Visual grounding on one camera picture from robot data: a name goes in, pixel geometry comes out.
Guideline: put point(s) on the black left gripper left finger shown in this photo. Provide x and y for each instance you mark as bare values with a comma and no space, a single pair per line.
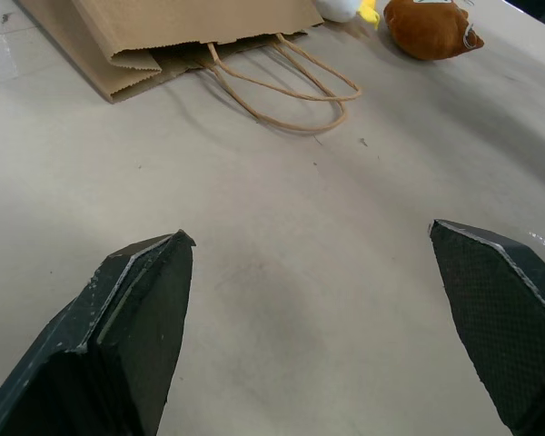
118,345

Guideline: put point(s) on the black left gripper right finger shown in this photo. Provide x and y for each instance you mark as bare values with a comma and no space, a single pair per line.
504,318

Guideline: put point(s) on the brown paper bag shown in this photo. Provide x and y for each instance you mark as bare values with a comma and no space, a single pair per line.
172,36

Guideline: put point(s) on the brown plush toy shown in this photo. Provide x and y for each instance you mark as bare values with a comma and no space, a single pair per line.
429,29

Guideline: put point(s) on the white and yellow plush toy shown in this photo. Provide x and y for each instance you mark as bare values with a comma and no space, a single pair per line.
349,9

